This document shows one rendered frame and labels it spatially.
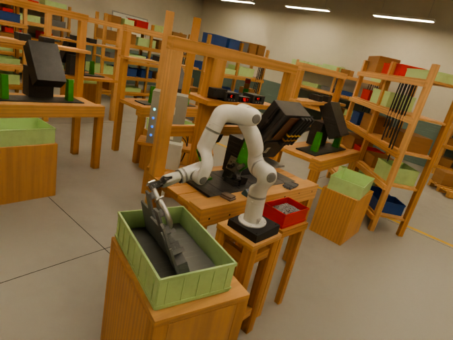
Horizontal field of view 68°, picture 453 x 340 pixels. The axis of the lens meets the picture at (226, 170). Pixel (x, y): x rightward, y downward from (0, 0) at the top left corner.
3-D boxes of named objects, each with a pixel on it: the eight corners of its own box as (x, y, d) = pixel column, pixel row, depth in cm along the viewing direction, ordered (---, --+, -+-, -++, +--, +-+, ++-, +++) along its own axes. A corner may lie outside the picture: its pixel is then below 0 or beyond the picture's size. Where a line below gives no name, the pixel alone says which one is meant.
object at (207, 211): (314, 198, 335) (319, 184, 330) (197, 229, 231) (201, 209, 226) (303, 192, 344) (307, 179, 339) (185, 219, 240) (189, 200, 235)
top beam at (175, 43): (296, 74, 338) (298, 65, 335) (172, 50, 235) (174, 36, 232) (289, 73, 344) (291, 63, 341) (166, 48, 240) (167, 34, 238)
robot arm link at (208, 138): (230, 139, 183) (206, 187, 188) (214, 129, 194) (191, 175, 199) (219, 135, 176) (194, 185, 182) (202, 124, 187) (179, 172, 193)
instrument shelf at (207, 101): (278, 110, 321) (279, 106, 320) (206, 105, 259) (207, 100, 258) (259, 104, 337) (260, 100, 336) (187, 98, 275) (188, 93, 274)
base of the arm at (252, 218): (272, 224, 223) (277, 200, 216) (249, 231, 212) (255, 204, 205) (253, 212, 237) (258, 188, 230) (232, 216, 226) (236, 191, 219)
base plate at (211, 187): (295, 183, 326) (296, 181, 325) (209, 199, 250) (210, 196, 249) (263, 166, 353) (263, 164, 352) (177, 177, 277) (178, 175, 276)
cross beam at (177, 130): (267, 135, 359) (269, 127, 356) (164, 136, 269) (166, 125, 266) (263, 133, 362) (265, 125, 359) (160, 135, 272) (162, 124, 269)
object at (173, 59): (272, 164, 369) (296, 74, 338) (154, 177, 266) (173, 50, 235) (265, 161, 375) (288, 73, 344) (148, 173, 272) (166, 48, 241)
